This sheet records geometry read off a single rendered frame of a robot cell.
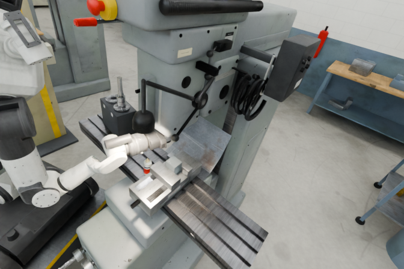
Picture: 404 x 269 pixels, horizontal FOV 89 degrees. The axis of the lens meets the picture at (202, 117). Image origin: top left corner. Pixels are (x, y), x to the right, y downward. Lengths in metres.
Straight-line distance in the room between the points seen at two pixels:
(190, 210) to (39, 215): 0.91
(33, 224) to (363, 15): 4.90
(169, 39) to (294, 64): 0.41
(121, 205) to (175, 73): 0.74
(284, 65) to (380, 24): 4.01
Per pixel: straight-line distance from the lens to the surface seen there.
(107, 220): 1.27
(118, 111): 1.24
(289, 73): 0.77
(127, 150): 0.88
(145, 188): 1.02
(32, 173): 0.88
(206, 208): 1.07
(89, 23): 0.68
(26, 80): 0.83
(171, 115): 0.74
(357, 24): 4.74
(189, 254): 1.79
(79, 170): 0.91
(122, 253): 1.19
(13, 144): 0.80
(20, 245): 1.54
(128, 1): 0.53
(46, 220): 1.57
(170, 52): 0.59
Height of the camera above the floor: 1.87
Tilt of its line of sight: 35 degrees down
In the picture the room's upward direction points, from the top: 11 degrees clockwise
